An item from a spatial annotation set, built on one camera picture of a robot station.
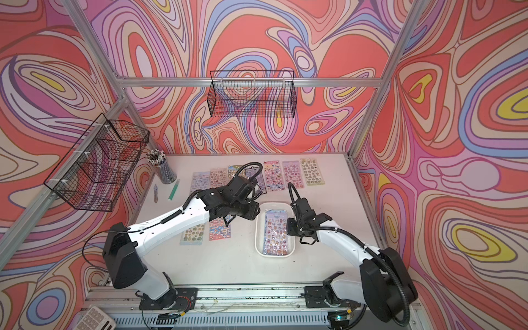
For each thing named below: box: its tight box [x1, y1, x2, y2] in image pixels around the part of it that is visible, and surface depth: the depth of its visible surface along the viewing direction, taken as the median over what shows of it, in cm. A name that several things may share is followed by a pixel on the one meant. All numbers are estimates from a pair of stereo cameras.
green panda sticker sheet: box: [227, 165, 245, 179], surface depth 114 cm
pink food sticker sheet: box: [209, 167, 228, 189], surface depth 113 cm
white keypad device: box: [72, 305, 117, 330], surface depth 69 cm
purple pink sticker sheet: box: [281, 160, 305, 190], surface depth 113 cm
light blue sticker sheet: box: [189, 171, 212, 195], surface depth 110 cm
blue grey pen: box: [153, 183, 159, 204], surface depth 106 cm
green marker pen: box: [167, 178, 181, 201], surface depth 106 cm
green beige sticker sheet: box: [300, 158, 326, 186], surface depth 113 cm
